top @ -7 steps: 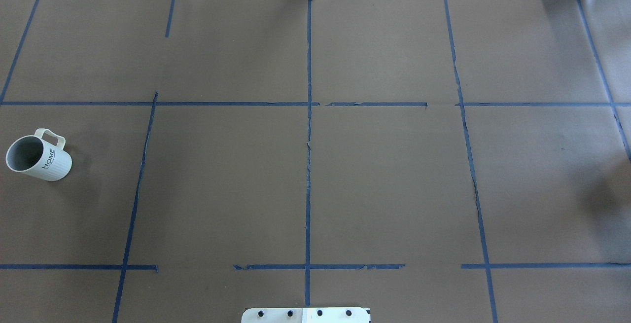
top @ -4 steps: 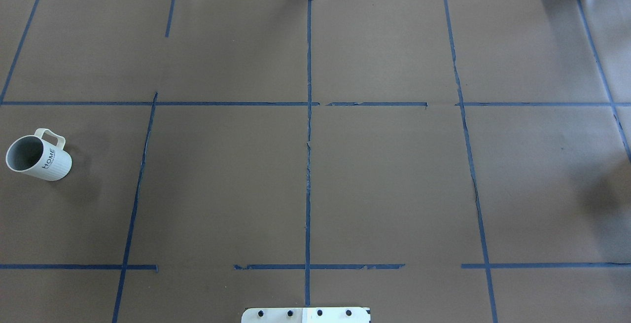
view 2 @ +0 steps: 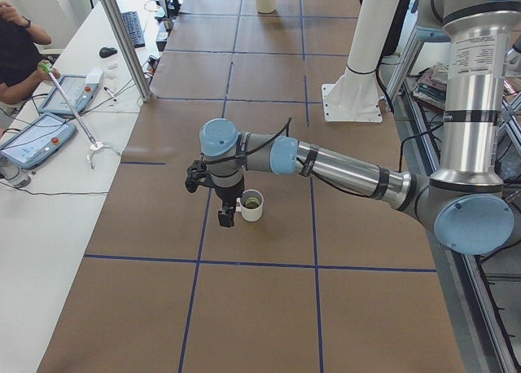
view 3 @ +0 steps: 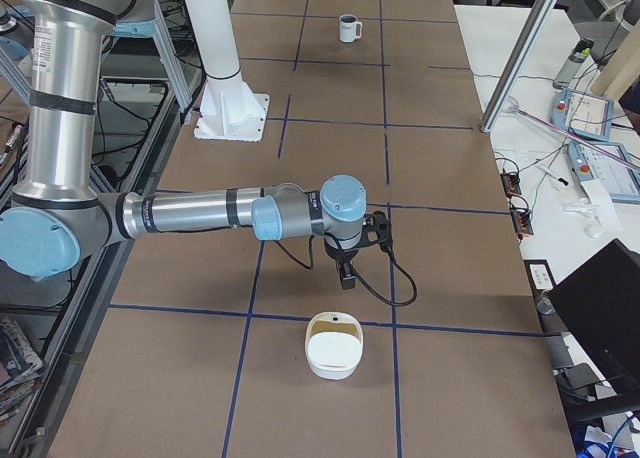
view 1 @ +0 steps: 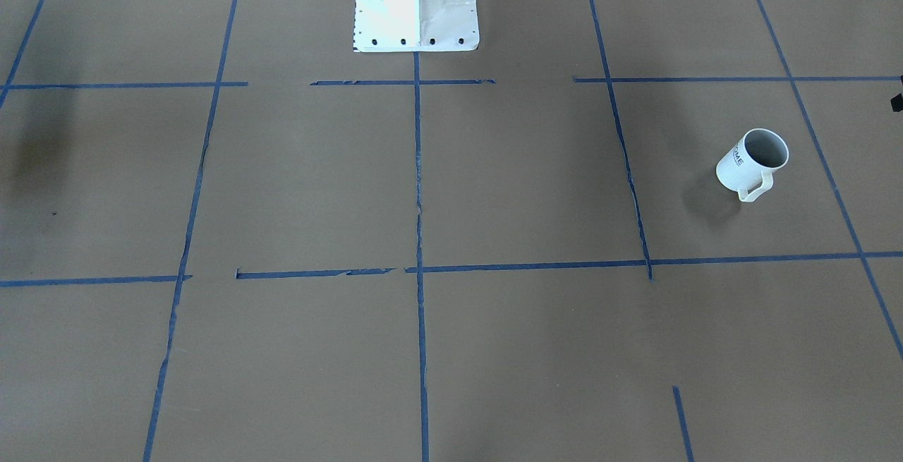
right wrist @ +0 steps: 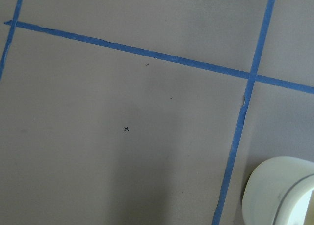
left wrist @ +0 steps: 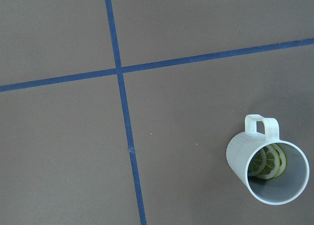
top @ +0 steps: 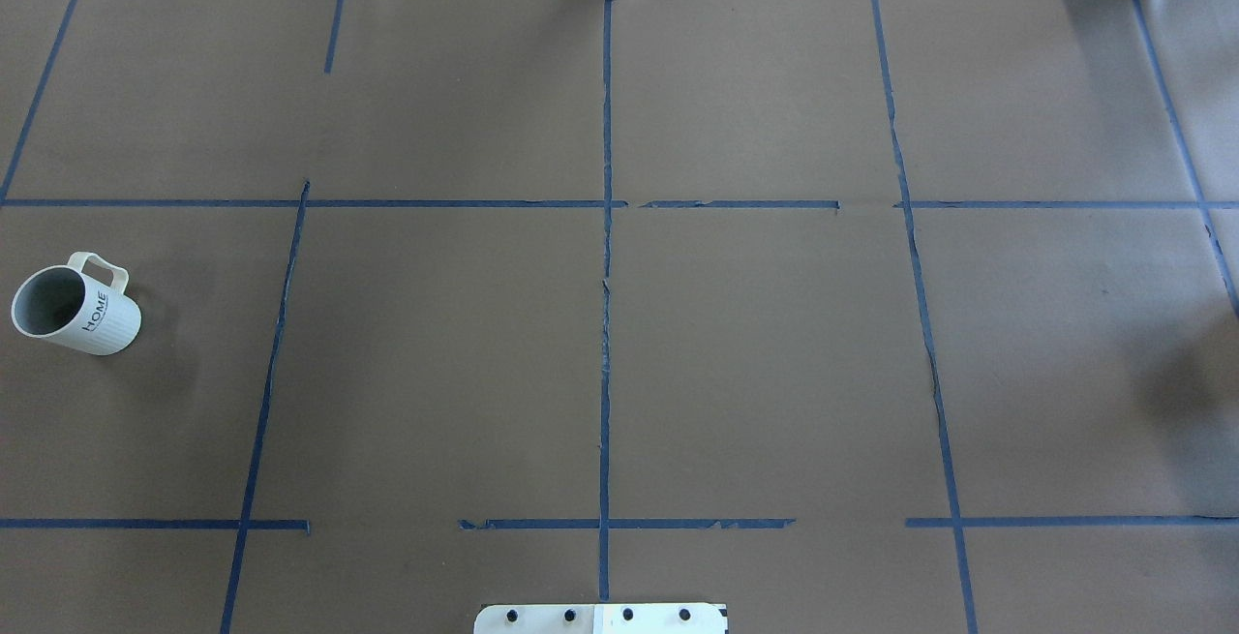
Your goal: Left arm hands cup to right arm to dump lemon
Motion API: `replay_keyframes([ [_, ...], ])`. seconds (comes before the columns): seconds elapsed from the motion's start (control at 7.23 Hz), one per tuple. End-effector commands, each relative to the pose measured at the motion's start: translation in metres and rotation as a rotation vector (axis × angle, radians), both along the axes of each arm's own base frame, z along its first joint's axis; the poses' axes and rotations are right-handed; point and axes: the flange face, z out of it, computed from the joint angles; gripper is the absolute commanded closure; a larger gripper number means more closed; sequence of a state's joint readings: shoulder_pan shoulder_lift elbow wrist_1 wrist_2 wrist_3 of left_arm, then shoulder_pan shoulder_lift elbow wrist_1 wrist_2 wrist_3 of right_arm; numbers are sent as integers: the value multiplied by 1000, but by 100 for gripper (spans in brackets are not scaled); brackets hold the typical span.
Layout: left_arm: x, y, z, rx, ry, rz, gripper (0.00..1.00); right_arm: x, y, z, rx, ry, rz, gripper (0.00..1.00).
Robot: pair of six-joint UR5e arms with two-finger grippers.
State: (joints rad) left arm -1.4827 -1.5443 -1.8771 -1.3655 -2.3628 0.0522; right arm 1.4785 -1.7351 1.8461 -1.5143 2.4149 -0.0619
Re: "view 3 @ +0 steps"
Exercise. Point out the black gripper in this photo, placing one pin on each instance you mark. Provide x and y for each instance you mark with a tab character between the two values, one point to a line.
339	254

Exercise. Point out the white mug with handle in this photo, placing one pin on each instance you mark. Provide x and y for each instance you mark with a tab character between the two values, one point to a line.
350	28

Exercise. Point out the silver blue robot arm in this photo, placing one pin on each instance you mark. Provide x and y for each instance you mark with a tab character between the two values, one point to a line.
56	218

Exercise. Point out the white oval bowl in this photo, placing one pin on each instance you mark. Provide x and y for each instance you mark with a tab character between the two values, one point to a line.
334	345

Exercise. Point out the lower orange circuit board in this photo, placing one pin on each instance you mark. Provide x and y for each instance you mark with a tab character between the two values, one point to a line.
521	219

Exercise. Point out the orange circuit board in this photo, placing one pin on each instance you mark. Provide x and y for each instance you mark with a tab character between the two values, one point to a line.
521	219
511	184

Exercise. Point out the upper orange circuit board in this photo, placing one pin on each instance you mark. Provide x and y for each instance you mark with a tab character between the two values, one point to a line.
511	184

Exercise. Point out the pink reacher grabber stick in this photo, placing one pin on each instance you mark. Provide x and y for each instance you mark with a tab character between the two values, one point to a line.
514	109

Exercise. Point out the black laptop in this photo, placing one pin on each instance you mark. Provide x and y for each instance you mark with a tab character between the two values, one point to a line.
599	304

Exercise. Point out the lower blue teach pendant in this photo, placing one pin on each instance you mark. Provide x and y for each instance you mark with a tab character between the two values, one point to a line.
621	183

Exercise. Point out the blue teach pendant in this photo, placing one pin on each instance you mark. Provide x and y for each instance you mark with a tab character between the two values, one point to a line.
583	114
621	183

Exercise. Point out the upper blue teach pendant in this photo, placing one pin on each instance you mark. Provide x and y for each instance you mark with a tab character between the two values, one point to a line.
583	114

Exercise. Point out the stack of magazines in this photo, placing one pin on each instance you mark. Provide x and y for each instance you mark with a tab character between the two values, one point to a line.
21	368

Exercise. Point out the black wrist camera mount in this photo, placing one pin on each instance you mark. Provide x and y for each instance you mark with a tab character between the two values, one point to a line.
377	230

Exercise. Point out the aluminium frame post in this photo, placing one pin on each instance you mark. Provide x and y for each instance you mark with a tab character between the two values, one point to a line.
522	48

